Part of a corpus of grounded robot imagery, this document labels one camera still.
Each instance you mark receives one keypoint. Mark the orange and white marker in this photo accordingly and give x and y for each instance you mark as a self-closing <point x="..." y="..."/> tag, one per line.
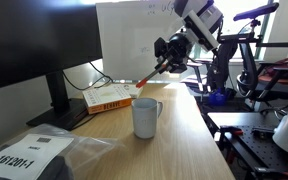
<point x="156" y="71"/>

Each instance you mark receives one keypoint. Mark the large whiteboard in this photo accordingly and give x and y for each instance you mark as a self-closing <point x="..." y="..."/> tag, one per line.
<point x="128" y="30"/>

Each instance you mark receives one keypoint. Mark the clear plastic bag with label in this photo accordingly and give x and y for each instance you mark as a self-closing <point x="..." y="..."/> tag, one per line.
<point x="50" y="153"/>

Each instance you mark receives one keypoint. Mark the black computer monitor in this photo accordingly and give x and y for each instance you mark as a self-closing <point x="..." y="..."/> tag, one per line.
<point x="43" y="38"/>

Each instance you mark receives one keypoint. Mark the blue object on floor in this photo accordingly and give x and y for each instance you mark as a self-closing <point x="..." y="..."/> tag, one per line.
<point x="217" y="98"/>

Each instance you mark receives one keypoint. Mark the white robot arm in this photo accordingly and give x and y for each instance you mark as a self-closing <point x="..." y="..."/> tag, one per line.
<point x="212" y="17"/>

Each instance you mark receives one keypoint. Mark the orange and white book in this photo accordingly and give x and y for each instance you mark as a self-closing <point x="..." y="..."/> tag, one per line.
<point x="106" y="98"/>

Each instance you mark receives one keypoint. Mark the orange handled clamp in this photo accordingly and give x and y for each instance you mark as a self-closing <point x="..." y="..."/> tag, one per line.
<point x="232" y="129"/>

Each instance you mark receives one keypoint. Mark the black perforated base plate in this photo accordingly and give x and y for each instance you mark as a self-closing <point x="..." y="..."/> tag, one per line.
<point x="254" y="151"/>

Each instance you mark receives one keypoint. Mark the white ceramic mug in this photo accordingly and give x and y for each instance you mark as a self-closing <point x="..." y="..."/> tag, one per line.
<point x="145" y="113"/>

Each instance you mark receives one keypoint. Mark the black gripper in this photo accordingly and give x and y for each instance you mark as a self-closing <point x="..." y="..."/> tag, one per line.
<point x="172" y="55"/>

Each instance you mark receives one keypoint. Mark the white book with drawing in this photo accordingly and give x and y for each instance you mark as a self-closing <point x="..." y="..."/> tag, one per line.
<point x="132" y="89"/>

